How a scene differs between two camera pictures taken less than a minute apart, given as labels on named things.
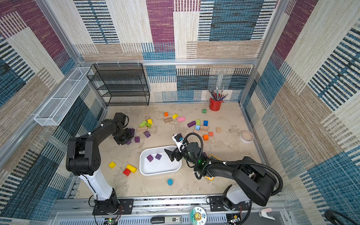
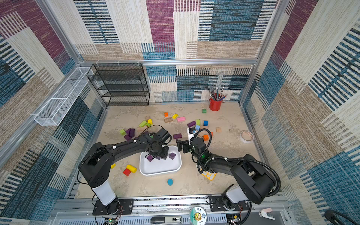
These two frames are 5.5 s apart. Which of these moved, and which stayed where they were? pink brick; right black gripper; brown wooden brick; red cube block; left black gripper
Moved: left black gripper; right black gripper
Stayed: pink brick; red cube block; brown wooden brick
